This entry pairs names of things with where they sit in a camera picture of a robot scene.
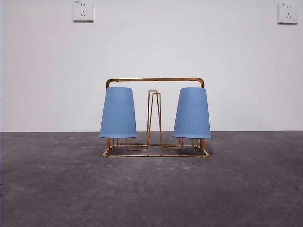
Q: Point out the blue ribbed plastic cup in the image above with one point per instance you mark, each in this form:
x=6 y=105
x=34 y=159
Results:
x=191 y=113
x=118 y=113

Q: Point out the white wall socket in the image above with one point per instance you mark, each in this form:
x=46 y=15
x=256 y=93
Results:
x=287 y=13
x=83 y=11

